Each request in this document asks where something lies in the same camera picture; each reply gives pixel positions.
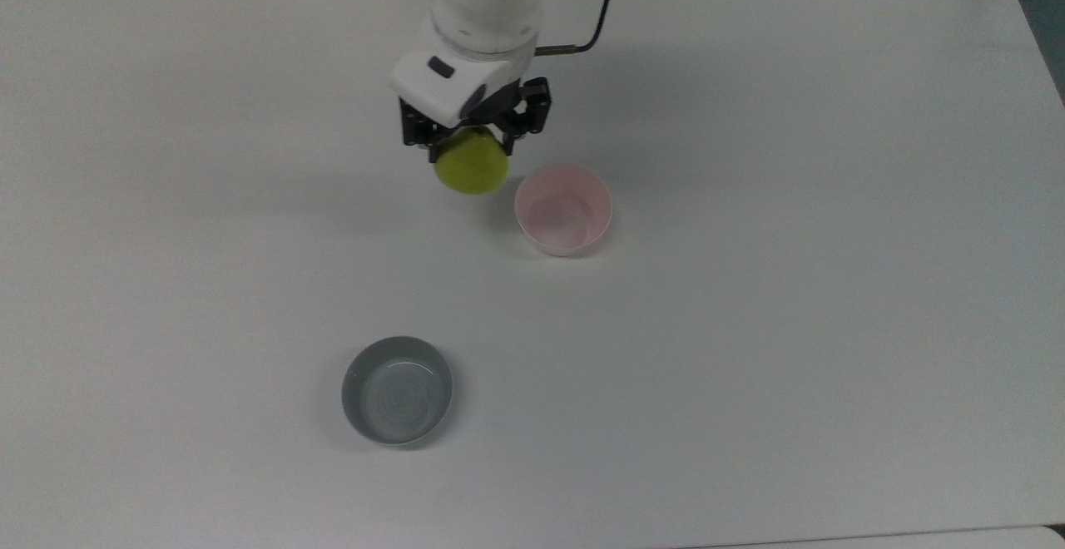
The pink bowl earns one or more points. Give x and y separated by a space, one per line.
564 216

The grey bowl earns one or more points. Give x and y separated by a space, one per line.
398 395

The green pear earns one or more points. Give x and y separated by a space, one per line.
473 165

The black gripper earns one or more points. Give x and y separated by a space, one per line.
497 108

